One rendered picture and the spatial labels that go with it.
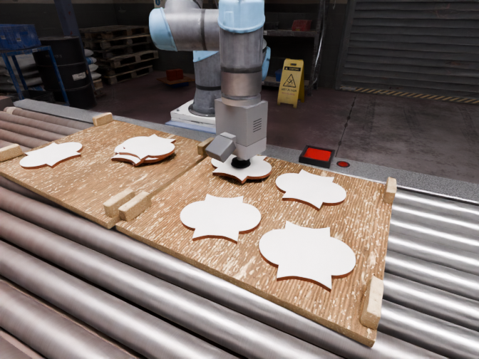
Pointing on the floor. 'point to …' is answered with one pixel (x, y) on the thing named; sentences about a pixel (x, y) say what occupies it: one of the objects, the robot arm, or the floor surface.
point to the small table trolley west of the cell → (21, 73)
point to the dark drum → (78, 83)
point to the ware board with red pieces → (175, 78)
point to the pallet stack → (119, 51)
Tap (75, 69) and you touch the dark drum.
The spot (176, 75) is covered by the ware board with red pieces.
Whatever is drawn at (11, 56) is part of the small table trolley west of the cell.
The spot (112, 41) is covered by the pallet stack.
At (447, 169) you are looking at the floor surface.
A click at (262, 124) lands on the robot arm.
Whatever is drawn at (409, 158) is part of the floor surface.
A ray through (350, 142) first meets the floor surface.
